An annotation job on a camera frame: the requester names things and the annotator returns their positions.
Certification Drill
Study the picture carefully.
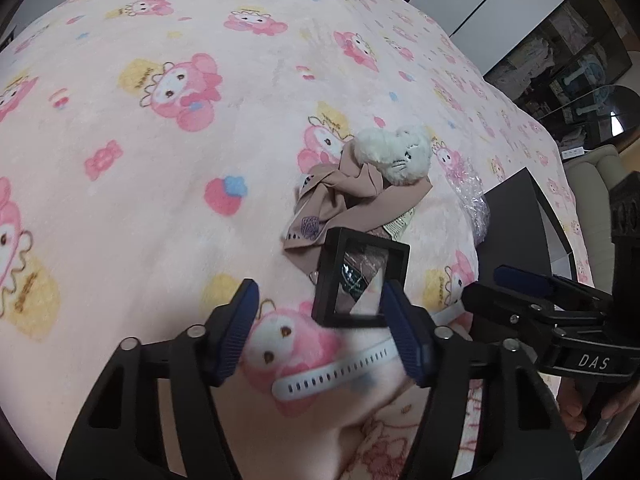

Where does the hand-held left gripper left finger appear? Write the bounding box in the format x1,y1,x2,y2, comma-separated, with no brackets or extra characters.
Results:
56,278,261,480

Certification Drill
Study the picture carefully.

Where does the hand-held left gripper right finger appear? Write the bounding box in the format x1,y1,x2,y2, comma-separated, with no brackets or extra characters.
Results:
382,279,583,480

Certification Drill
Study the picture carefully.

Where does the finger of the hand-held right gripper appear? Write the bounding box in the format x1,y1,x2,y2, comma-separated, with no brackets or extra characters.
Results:
460,281,610,349
492,264,612,312

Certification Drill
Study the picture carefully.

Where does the black storage box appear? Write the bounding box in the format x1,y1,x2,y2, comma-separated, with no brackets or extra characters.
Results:
482,167,574,282

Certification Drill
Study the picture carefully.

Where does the black square display frame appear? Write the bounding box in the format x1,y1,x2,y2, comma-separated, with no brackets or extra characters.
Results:
311,227,412,330

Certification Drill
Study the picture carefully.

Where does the beige printed cloth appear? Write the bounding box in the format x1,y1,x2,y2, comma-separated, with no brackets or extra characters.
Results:
282,150,434,264

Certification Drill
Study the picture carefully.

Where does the person's right hand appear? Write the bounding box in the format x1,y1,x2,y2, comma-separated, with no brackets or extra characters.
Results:
556,377,640,434

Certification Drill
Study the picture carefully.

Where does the grey padded sofa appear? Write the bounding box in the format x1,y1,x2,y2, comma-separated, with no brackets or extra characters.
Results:
564,144,627,287

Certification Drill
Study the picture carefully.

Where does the clear plastic wrap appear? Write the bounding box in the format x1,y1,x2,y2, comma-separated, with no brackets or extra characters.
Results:
446,157,492,247

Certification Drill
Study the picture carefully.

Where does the pale printed packet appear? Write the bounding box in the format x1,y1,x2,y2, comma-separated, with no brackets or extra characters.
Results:
382,209,417,239

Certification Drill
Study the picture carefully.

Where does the pink printed blanket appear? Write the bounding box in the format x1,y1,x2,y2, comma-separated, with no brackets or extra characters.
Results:
0,0,596,480

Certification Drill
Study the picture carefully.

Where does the round glass table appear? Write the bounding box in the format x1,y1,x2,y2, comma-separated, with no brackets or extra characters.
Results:
544,84,640,147

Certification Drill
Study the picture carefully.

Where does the white plush toy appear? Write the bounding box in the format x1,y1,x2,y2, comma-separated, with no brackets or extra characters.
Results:
352,125,434,187

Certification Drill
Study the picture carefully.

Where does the dark glass display cabinet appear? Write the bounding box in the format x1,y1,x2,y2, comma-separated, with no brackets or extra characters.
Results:
484,0,632,112

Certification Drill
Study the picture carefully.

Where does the white wardrobe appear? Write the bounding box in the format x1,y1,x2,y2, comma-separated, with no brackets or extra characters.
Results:
409,0,572,80

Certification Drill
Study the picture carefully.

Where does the white perforated watch strap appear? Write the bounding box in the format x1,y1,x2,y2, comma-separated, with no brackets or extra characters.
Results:
271,337,402,402

